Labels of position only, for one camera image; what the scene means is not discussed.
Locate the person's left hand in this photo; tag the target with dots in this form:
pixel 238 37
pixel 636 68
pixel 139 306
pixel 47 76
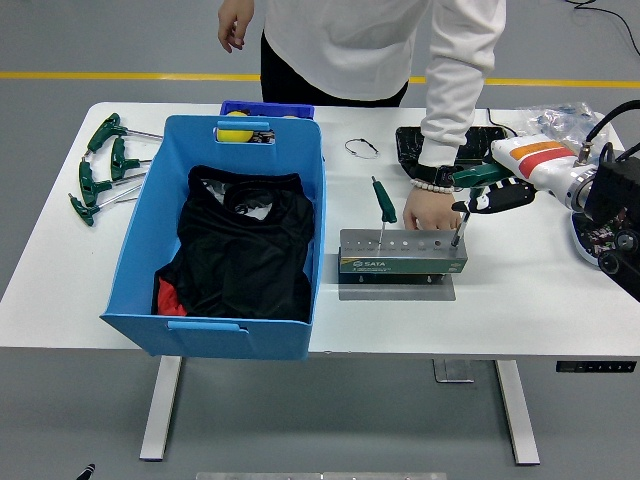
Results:
pixel 430 212

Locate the person's right hand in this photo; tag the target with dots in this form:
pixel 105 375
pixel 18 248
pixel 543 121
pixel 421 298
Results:
pixel 235 25

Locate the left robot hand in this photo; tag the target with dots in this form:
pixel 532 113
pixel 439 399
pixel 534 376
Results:
pixel 87 471

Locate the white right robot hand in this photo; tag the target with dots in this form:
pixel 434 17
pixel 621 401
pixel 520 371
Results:
pixel 535 162

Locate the grey metal hex key stand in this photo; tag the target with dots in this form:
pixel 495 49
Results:
pixel 400 262

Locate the person's left forearm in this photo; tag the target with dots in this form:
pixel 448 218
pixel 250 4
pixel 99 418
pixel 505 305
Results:
pixel 450 115

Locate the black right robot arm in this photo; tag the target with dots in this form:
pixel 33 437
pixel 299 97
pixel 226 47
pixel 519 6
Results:
pixel 612 185

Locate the light blue storage box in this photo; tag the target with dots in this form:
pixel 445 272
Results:
pixel 150 235

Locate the clear bag of blue resistors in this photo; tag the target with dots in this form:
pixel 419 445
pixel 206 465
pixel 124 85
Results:
pixel 560 117

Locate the black plastic tray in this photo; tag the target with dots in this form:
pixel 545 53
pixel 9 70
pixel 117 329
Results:
pixel 407 145

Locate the dark blue plastic bin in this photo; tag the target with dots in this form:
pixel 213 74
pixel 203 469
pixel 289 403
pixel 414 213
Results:
pixel 270 107

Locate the white table leg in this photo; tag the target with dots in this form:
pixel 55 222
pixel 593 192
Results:
pixel 517 410
pixel 160 410

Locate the light blue bowl of parts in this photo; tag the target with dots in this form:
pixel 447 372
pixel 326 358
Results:
pixel 582 245

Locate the large yellow ball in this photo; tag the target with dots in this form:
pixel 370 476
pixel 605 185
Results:
pixel 232 135

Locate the person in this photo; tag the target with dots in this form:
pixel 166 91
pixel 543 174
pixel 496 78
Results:
pixel 350 40

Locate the small metal floor plate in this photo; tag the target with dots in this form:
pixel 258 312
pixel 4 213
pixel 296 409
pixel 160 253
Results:
pixel 452 371

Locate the red cloth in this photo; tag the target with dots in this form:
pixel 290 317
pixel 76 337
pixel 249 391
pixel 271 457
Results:
pixel 169 300

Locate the black garment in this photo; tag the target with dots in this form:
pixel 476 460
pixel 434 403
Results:
pixel 240 250

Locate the black table control panel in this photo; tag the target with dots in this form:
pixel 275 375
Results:
pixel 595 366

